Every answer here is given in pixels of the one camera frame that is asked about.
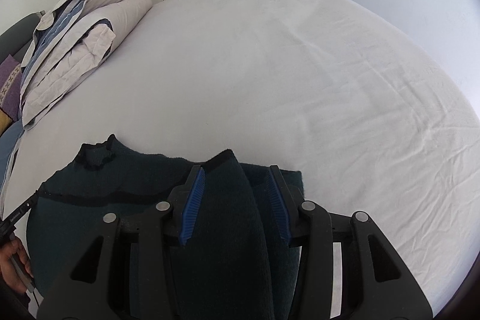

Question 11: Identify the white bed sheet mattress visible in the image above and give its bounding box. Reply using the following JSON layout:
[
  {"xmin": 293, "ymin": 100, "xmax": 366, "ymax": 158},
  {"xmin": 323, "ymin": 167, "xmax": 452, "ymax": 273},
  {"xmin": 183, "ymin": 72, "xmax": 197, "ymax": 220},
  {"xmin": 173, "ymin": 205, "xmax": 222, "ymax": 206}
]
[{"xmin": 1, "ymin": 0, "xmax": 479, "ymax": 313}]

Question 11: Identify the yellow patterned cushion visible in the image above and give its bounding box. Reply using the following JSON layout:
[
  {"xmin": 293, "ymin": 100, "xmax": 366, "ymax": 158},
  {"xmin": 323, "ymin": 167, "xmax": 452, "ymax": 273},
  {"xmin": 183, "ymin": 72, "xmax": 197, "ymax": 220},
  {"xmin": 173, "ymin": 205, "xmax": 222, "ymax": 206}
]
[{"xmin": 0, "ymin": 110, "xmax": 13, "ymax": 136}]

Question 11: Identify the person's left hand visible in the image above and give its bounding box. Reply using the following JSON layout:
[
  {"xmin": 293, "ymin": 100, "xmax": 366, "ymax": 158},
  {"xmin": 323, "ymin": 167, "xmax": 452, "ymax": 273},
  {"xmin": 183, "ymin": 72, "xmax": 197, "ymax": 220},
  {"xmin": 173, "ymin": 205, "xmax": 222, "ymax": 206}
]
[{"xmin": 0, "ymin": 237, "xmax": 33, "ymax": 296}]

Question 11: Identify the dark green knit sweater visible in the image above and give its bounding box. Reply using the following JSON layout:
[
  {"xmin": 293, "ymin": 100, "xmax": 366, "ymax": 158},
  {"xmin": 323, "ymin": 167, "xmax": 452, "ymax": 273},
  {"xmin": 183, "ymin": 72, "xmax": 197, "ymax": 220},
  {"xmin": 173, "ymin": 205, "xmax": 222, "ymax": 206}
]
[{"xmin": 26, "ymin": 136, "xmax": 299, "ymax": 319}]

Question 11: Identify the purple patterned cushion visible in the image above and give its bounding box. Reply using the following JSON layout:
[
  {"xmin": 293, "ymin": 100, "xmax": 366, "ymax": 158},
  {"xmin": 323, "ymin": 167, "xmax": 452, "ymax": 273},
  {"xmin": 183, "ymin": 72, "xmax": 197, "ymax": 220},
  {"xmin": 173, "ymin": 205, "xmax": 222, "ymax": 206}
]
[{"xmin": 1, "ymin": 55, "xmax": 22, "ymax": 122}]

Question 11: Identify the folded grey blue duvet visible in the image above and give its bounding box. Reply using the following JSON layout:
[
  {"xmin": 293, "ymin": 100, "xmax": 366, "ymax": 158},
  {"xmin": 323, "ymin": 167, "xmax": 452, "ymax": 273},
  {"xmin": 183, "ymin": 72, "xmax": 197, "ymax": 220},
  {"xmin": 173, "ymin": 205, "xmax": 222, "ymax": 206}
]
[{"xmin": 19, "ymin": 0, "xmax": 153, "ymax": 129}]

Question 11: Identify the dark teal sofa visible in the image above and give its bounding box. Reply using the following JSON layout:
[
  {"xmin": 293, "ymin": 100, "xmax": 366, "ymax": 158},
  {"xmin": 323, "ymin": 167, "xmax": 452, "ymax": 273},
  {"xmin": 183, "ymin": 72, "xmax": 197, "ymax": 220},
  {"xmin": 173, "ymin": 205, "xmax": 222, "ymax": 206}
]
[{"xmin": 0, "ymin": 12, "xmax": 41, "ymax": 62}]

